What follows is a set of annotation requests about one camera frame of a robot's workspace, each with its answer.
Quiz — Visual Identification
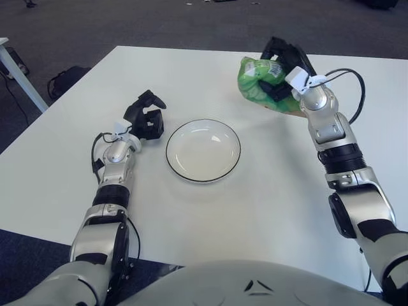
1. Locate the grey robot torso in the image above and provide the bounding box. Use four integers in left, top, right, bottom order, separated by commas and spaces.
127, 259, 390, 306

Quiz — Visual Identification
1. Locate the black elbow cable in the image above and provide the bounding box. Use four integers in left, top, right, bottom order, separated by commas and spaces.
360, 245, 373, 293
127, 216, 142, 261

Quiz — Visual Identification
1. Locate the black left elbow cable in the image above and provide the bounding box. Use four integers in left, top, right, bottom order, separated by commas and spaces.
127, 216, 142, 261

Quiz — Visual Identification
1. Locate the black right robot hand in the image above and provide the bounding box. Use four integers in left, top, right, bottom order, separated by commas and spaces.
258, 36, 318, 103

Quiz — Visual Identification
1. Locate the black floor cable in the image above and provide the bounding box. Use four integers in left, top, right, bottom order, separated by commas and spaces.
0, 68, 33, 125

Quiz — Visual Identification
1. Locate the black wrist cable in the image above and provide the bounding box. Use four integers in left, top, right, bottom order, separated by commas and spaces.
318, 68, 366, 125
91, 132, 117, 182

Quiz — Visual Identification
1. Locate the white table leg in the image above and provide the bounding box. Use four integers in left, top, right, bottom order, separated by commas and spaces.
0, 37, 49, 113

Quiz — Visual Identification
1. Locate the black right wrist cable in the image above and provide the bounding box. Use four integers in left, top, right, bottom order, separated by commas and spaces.
318, 68, 366, 125

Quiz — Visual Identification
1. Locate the large black floor object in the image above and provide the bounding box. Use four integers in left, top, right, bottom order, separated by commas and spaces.
353, 0, 403, 10

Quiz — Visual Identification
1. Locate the white plate with black rim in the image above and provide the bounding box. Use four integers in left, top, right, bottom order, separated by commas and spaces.
165, 119, 242, 185

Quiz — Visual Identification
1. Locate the green snack bag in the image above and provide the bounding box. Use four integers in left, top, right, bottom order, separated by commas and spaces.
237, 56, 309, 117

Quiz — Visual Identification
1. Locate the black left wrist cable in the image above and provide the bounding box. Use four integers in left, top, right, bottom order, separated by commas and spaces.
91, 132, 117, 182

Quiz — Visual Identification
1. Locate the black backpack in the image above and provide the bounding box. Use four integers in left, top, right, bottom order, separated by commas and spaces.
47, 66, 92, 98

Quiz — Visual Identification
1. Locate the black right elbow cable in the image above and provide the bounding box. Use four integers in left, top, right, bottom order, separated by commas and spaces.
360, 245, 373, 293

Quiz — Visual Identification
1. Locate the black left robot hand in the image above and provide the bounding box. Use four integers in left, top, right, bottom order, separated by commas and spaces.
123, 90, 167, 141

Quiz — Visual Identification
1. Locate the black box with red mark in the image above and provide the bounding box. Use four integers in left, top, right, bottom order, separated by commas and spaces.
6, 47, 31, 76

